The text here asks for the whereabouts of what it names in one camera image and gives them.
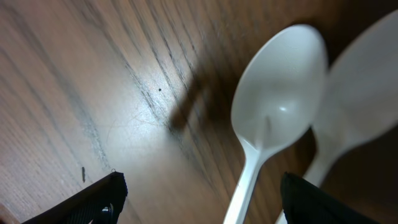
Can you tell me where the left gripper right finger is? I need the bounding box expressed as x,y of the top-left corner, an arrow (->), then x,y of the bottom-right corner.
280,172 -> 376,224

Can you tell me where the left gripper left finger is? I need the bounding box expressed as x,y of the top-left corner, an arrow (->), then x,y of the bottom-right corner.
25,172 -> 128,224

